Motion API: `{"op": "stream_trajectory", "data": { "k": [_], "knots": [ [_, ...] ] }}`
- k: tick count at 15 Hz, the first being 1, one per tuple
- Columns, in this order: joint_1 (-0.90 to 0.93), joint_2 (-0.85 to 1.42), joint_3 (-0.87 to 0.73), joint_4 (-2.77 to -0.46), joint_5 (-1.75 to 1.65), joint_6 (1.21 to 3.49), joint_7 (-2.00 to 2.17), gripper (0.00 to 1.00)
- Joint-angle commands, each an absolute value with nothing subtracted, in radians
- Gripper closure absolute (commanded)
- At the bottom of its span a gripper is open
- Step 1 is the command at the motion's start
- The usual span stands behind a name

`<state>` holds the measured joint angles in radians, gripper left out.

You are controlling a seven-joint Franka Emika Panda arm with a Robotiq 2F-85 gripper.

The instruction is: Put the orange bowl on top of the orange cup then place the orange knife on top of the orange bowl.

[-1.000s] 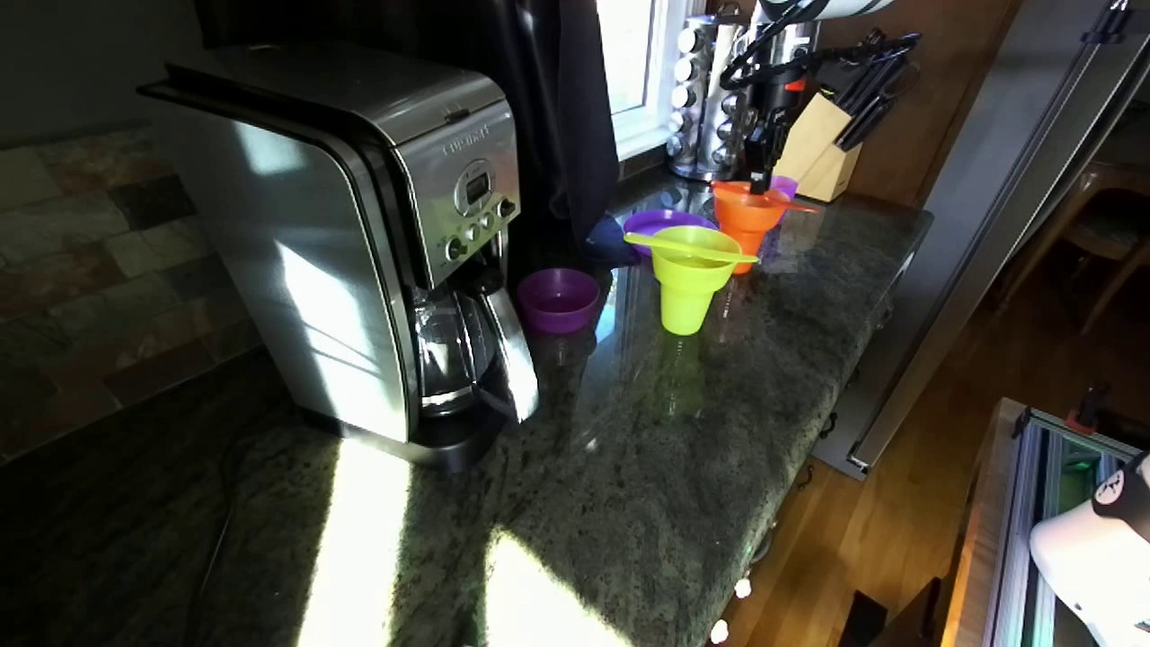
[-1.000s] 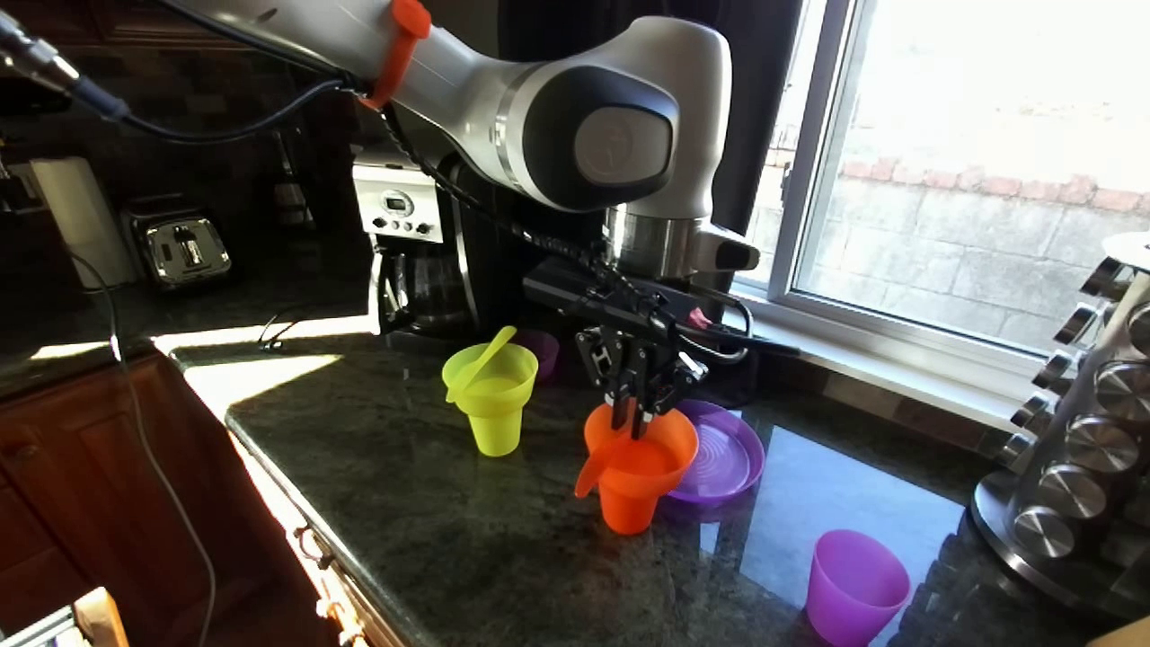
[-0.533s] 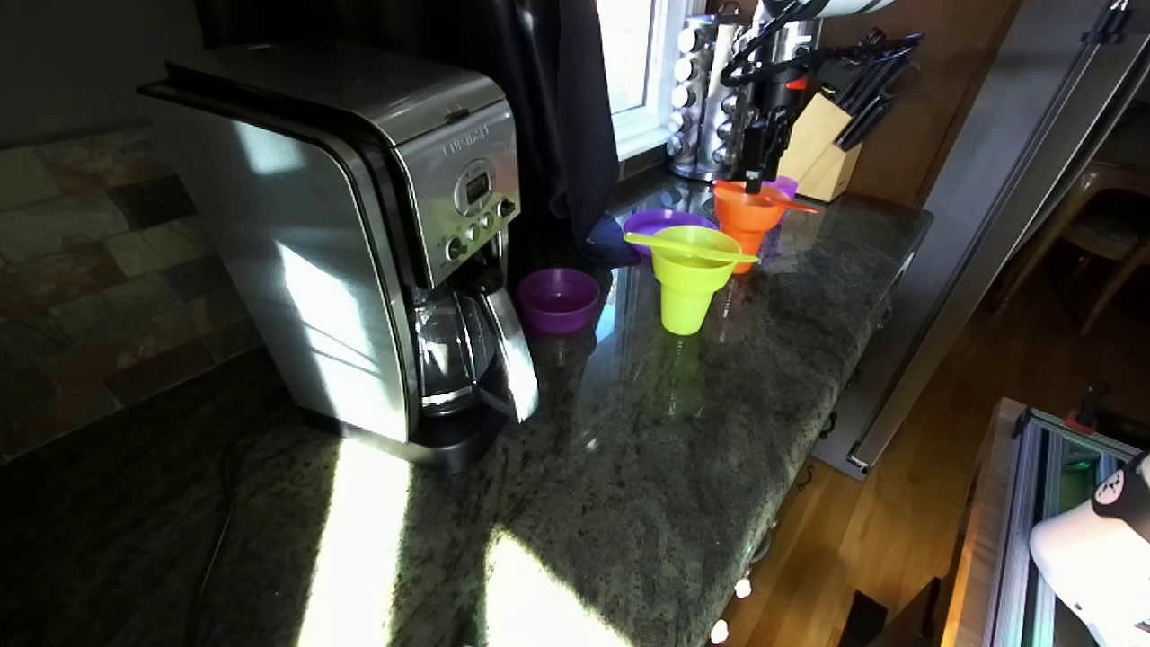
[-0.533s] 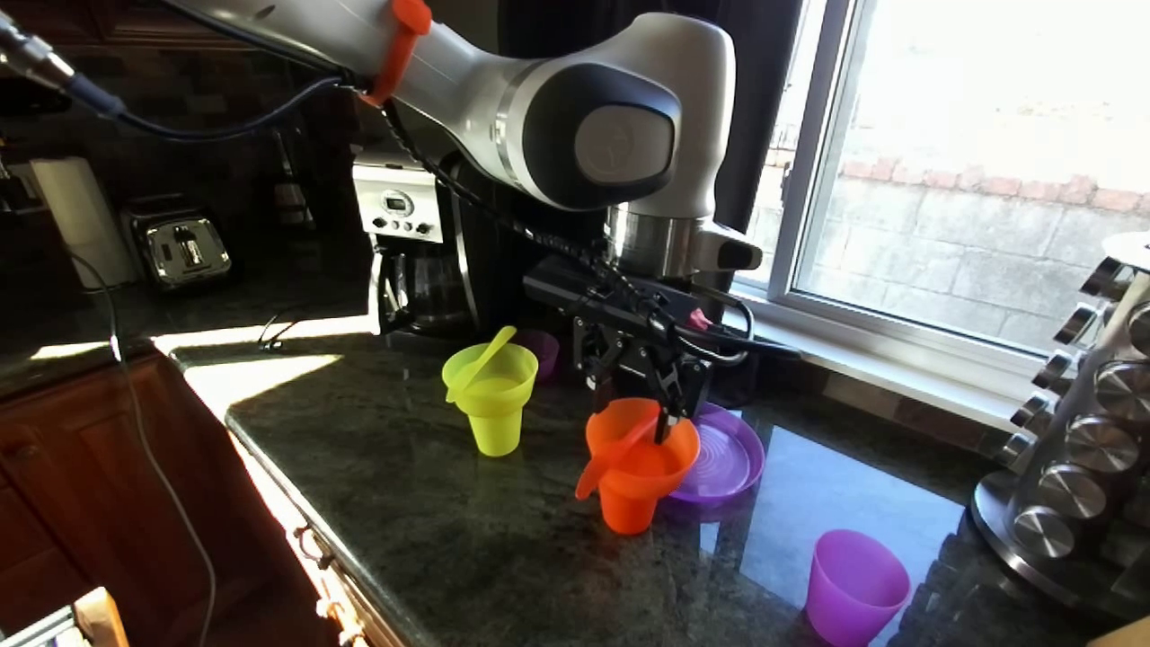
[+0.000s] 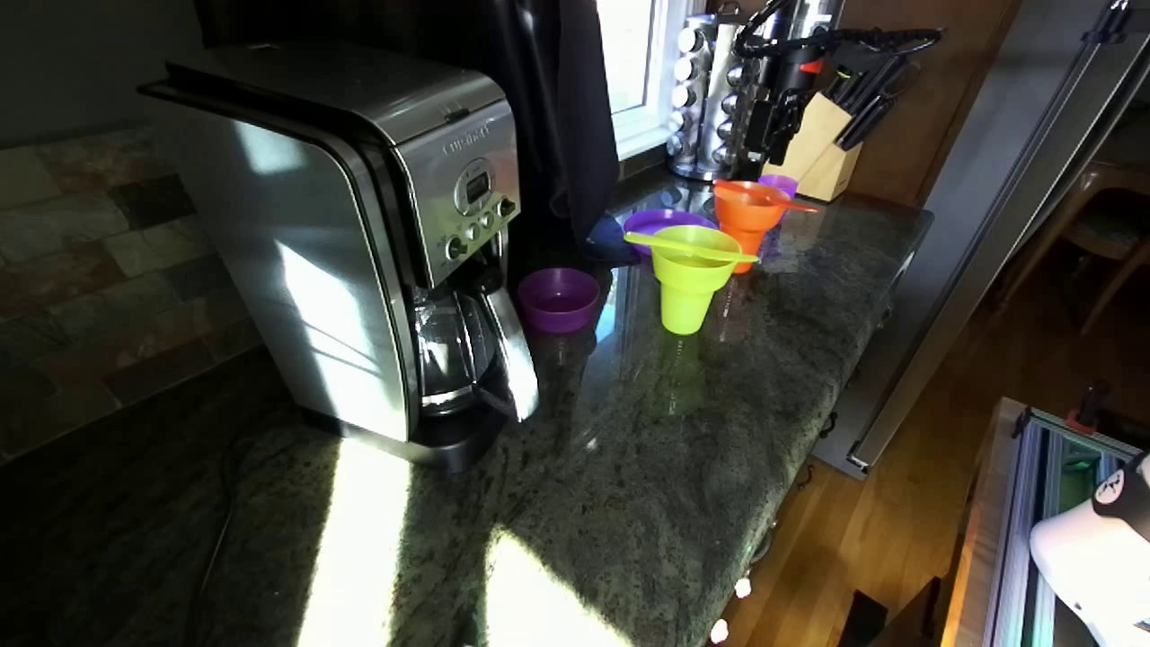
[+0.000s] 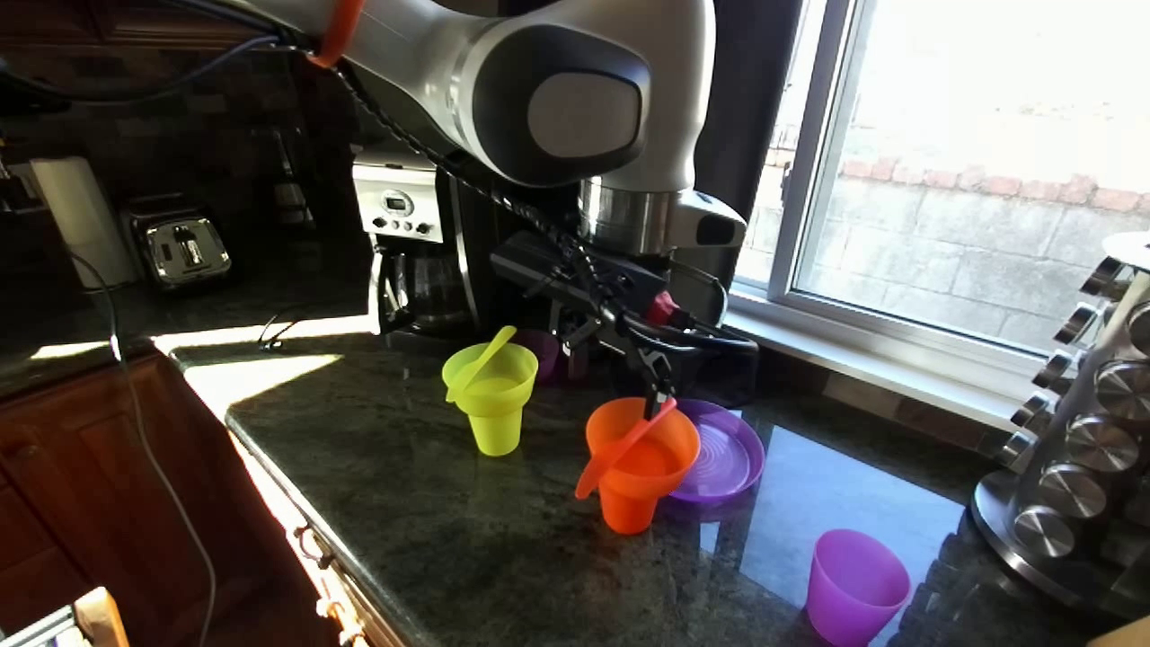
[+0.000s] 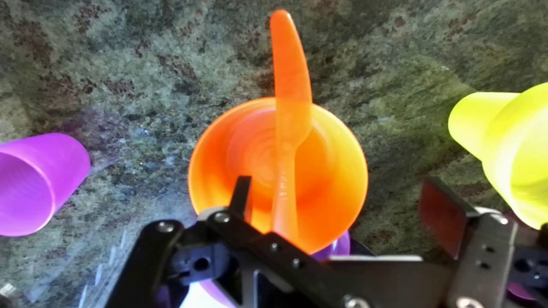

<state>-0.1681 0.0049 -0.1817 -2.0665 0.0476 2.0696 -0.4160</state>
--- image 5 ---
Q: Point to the stainless steel refrigerator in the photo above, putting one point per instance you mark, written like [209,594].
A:
[993,201]

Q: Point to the white framed window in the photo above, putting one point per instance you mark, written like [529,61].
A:
[636,74]

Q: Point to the wooden chair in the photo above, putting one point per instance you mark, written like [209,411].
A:
[1108,240]

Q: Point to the silver spice jar rack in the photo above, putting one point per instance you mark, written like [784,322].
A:
[704,103]

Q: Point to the yellow-green plastic cup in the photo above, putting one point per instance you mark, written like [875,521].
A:
[688,312]

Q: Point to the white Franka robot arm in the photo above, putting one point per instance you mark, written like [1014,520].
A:
[784,24]

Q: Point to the glass coffee carafe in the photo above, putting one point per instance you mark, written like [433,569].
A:
[462,346]

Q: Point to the stainless steel coffee maker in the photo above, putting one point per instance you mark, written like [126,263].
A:
[347,227]

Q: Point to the purple plastic cup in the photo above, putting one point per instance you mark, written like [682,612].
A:
[560,302]
[784,186]

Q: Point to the orange plastic cup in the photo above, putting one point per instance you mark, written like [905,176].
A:
[752,251]

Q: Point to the wooden knife block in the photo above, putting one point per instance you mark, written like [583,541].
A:
[825,155]

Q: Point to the white cabinet knob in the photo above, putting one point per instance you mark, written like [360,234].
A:
[721,629]
[742,588]

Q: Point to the metal framed bin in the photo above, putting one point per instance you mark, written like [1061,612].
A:
[1001,541]

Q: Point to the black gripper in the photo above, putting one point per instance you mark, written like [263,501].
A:
[784,95]

